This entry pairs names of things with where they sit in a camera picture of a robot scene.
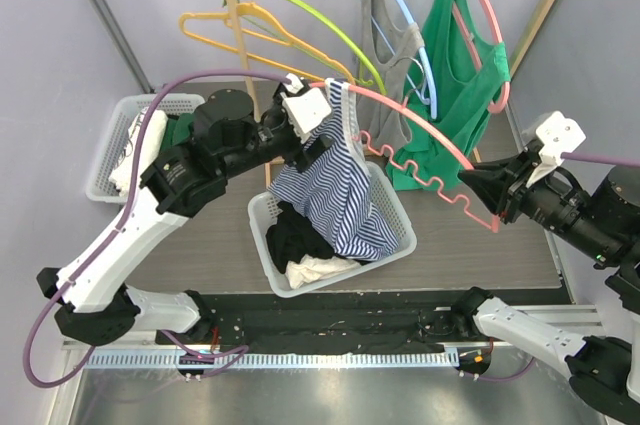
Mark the lime green hanger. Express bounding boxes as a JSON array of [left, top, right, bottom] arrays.
[[285, 0, 387, 95]]

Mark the coral pink hanger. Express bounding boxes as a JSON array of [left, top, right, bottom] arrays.
[[323, 79, 499, 232]]

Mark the green tank top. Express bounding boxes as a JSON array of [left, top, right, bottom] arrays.
[[384, 0, 512, 193]]

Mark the black tank top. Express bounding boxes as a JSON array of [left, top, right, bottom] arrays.
[[266, 201, 347, 275]]

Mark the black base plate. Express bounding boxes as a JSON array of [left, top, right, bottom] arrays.
[[177, 291, 488, 355]]

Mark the green cloth in basket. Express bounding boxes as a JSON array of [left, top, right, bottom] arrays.
[[160, 113, 194, 151]]

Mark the white centre laundry basket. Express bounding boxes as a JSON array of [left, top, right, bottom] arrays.
[[247, 161, 417, 298]]

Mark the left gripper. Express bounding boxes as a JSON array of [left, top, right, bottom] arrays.
[[220, 86, 336, 180]]

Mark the slotted cable duct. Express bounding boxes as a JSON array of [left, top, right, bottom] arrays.
[[85, 348, 459, 370]]

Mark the grey tank top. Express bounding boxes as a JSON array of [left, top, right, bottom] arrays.
[[357, 0, 424, 151]]

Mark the white cloth in left basket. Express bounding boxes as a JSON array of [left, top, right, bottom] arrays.
[[109, 107, 168, 197]]

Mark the grey corner frame post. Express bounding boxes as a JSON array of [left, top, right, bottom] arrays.
[[89, 0, 153, 92]]

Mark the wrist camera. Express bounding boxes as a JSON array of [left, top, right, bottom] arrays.
[[281, 73, 332, 143], [522, 111, 586, 187]]

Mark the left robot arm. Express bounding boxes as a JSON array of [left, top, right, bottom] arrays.
[[37, 84, 333, 346]]

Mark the pink plastic hanger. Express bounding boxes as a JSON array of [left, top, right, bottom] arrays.
[[449, 0, 516, 114]]

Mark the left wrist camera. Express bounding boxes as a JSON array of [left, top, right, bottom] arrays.
[[281, 73, 332, 143]]

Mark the white left laundry basket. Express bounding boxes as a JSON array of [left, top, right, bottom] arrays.
[[85, 93, 204, 206]]

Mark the light blue hanger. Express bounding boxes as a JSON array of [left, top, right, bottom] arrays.
[[358, 0, 439, 119]]

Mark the striped blue white tank top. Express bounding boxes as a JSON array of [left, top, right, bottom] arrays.
[[269, 79, 398, 262]]

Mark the yellow plastic hanger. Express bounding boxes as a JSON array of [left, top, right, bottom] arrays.
[[178, 0, 355, 84]]

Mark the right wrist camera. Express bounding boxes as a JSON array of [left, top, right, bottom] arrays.
[[522, 111, 586, 187]]

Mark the white laundry basket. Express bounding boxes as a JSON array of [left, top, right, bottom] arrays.
[[247, 161, 417, 298], [85, 93, 204, 206]]

